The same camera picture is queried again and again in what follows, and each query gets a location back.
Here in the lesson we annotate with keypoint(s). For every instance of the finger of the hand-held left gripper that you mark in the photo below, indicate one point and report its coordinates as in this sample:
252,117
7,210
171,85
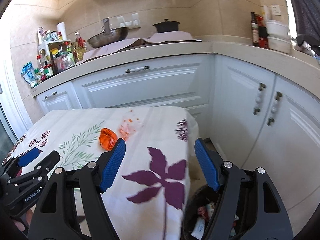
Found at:
28,157
47,162

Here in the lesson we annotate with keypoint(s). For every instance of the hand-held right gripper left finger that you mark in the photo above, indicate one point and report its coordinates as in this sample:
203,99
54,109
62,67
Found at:
112,167

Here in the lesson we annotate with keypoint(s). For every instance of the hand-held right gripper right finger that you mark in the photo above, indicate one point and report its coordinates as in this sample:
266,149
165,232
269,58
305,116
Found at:
206,167

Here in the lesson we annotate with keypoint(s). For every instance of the orange foil wrapper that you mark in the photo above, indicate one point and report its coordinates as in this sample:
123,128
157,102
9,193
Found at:
106,138

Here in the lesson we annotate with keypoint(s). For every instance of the black trash bin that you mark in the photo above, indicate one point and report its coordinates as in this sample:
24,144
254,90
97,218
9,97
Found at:
193,200

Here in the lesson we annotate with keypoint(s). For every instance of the pink checked wrapper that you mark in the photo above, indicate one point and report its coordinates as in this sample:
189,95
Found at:
206,211

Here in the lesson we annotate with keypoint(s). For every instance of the red packet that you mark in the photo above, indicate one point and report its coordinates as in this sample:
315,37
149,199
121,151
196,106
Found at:
235,220

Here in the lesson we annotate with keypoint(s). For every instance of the person's left hand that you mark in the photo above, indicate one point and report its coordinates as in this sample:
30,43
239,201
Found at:
23,221

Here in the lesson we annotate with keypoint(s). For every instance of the scattered orange crumbs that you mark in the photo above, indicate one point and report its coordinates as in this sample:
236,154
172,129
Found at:
126,130

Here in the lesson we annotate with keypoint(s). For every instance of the floral tablecloth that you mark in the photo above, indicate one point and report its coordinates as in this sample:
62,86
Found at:
150,135

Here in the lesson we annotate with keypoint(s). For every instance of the narrow white cabinet door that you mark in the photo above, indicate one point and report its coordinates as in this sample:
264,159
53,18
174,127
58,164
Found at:
62,102

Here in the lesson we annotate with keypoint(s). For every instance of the white corner cabinet door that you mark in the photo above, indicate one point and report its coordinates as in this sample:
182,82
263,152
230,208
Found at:
295,142
235,105

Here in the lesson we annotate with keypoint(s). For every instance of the blue white bag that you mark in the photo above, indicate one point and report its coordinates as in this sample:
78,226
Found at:
29,74

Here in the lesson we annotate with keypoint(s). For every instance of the wide white drawer front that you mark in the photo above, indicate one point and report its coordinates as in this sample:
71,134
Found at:
150,82

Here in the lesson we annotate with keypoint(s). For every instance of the group of condiment bottles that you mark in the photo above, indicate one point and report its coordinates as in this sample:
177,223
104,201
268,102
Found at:
55,57

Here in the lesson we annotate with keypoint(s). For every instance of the cooking oil bottle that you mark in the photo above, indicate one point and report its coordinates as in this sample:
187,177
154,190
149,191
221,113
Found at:
80,46

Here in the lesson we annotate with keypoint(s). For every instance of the beige kitchen countertop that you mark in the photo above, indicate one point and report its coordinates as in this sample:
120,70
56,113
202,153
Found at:
225,47

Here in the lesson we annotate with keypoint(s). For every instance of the metal wok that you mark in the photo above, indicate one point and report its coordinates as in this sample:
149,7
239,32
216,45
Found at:
107,38

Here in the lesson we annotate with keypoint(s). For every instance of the paper towel roll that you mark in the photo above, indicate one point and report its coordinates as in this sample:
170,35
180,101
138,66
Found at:
61,31

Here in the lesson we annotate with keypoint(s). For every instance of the pink stove cover cloth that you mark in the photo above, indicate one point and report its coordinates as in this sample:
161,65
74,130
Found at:
170,37

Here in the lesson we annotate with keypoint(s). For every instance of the white lidded container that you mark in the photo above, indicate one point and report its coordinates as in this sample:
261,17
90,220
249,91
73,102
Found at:
277,28
278,44

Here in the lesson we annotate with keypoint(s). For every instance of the dark glass bottle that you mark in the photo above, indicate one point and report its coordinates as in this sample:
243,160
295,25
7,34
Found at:
255,30

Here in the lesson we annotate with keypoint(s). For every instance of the red seasoning packets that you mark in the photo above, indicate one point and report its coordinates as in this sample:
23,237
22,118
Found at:
263,32

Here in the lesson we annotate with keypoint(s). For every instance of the black cooking pot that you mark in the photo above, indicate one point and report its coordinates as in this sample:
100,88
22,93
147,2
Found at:
167,26

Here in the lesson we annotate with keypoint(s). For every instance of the pile of assorted packets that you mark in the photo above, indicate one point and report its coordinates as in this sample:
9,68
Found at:
310,48

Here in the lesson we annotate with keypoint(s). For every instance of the white wall socket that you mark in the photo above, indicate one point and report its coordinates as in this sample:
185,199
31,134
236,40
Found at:
128,20

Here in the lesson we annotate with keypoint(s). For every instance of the white wall switch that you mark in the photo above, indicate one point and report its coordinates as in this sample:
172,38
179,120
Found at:
275,9

